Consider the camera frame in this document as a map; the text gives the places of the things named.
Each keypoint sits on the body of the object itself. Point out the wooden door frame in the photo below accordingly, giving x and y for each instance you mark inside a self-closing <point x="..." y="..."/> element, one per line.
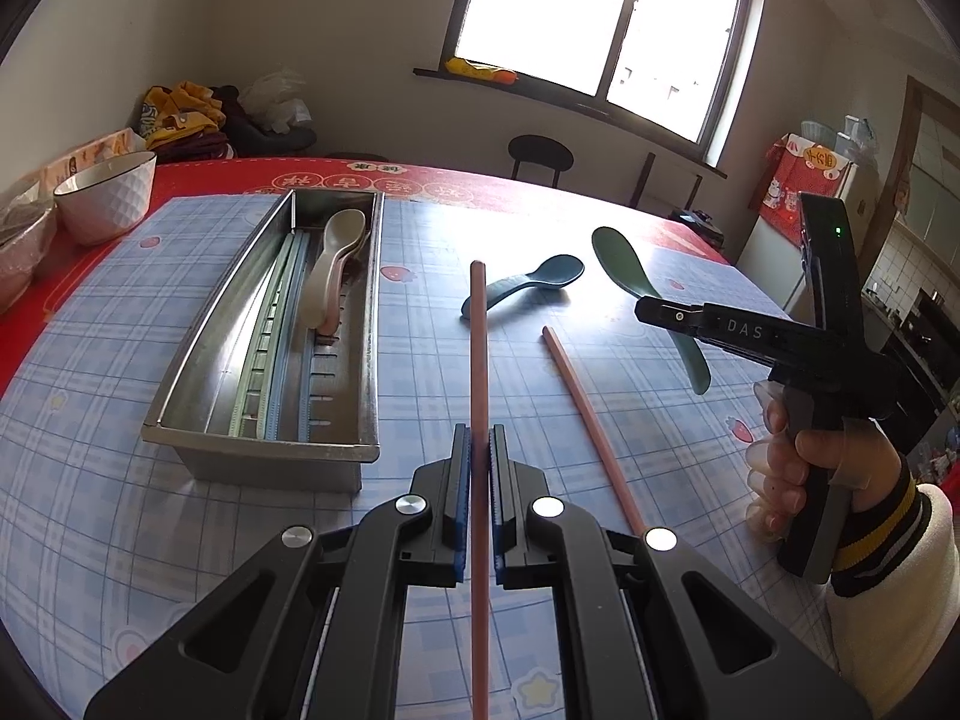
<point x="911" y="101"/>

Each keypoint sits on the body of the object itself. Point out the metal utensil tray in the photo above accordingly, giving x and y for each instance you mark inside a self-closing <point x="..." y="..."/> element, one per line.
<point x="202" y="397"/>

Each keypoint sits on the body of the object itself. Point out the red tablecloth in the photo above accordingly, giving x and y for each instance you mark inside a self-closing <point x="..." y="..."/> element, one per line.
<point x="225" y="180"/>

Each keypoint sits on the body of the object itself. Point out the window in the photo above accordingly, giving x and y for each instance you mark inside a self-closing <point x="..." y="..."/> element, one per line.
<point x="540" y="7"/>

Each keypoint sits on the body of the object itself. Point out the yellow and maroon clothes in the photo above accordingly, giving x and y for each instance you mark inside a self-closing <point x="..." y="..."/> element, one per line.
<point x="176" y="109"/>

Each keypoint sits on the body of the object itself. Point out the person's right hand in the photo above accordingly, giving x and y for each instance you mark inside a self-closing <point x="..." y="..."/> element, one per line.
<point x="780" y="465"/>

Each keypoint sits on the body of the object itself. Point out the beige spoon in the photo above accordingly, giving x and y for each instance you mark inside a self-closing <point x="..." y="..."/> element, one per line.
<point x="345" y="229"/>

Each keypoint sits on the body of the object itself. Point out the kitchen counter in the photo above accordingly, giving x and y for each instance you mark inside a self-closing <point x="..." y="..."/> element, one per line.
<point x="922" y="330"/>

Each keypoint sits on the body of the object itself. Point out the small black device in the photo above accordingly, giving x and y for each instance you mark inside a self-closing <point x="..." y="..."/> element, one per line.
<point x="697" y="225"/>

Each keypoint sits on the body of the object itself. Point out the clear plastic bag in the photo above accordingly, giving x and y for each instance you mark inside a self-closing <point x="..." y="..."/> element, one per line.
<point x="274" y="97"/>

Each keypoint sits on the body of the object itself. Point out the dark bag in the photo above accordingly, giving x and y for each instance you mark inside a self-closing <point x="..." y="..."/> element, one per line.
<point x="277" y="141"/>

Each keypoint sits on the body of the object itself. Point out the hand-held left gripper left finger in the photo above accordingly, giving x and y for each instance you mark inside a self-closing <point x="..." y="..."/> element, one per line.
<point x="459" y="510"/>

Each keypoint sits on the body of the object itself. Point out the blue chopstick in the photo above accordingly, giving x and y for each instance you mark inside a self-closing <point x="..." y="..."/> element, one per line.
<point x="289" y="382"/>
<point x="276" y="390"/>

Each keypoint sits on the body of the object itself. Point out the dark blue spoon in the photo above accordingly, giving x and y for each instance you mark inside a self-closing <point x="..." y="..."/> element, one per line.
<point x="555" y="270"/>

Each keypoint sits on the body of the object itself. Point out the clear plastic containers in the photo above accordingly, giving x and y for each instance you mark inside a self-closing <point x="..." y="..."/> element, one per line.
<point x="832" y="139"/>

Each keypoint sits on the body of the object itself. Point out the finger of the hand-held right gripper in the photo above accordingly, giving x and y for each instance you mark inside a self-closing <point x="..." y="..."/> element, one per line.
<point x="675" y="315"/>

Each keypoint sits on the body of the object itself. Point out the yellow toy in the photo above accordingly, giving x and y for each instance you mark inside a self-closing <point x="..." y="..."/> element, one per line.
<point x="480" y="71"/>

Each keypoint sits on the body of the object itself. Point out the dark wooden chair back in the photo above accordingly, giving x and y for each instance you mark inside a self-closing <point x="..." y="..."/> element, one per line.
<point x="643" y="180"/>

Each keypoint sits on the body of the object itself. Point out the orange snack packet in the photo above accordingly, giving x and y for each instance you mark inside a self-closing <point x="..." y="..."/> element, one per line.
<point x="90" y="154"/>

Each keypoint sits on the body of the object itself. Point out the person's right forearm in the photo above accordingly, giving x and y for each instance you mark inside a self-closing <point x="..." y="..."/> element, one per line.
<point x="900" y="592"/>

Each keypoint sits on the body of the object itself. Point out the blue plaid table mat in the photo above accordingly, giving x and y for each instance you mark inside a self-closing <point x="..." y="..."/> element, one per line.
<point x="112" y="465"/>

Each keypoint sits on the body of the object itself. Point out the pinkish plastic bag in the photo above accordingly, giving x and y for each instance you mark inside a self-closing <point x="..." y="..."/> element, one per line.
<point x="22" y="262"/>

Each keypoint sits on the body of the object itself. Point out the white textured bowl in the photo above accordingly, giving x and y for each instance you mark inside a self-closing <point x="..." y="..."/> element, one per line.
<point x="105" y="202"/>

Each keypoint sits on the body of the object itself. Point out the red printed cloth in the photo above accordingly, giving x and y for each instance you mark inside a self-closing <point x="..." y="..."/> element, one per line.
<point x="795" y="180"/>

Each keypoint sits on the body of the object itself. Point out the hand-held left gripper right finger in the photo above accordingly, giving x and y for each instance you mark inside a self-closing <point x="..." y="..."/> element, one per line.
<point x="499" y="510"/>

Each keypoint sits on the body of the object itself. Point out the pink chopstick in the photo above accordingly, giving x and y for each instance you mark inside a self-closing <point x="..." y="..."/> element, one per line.
<point x="478" y="360"/>
<point x="585" y="405"/>

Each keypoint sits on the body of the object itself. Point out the pink spoon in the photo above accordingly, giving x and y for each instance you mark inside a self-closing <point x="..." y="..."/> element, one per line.
<point x="330" y="319"/>

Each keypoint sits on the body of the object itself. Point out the black round chair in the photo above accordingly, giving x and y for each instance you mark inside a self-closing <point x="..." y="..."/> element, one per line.
<point x="540" y="146"/>

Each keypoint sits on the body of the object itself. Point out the green spoon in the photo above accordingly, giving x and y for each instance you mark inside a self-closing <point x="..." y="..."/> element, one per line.
<point x="619" y="255"/>

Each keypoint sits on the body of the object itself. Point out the white fridge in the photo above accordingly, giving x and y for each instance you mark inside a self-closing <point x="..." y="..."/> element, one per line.
<point x="761" y="262"/>

